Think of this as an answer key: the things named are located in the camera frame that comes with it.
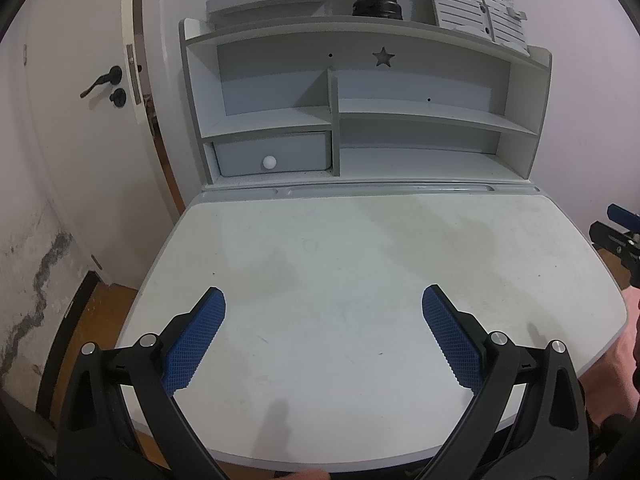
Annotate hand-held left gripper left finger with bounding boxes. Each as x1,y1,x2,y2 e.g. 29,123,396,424
56,286,227,480

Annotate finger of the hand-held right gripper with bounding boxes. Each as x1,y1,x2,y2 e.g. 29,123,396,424
606,203,640,228
589,221,640,263

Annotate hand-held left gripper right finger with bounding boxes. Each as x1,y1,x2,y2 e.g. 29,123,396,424
416,284,587,480

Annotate pink blanket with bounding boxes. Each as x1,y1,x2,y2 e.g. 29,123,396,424
582,290,640,426

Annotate grey drawer with white knob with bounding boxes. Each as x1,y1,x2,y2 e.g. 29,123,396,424
212,131,333,177

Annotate white door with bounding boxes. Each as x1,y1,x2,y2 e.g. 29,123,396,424
22,0,186,286

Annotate white desk hutch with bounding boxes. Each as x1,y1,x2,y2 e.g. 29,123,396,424
179,14,553,191

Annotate grey book stand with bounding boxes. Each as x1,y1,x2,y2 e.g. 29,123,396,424
422,0,532,56

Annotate metal door latch plate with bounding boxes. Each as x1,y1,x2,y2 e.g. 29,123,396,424
126,44,143,106

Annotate black door handle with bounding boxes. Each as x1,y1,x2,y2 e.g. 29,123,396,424
80,66,123,99

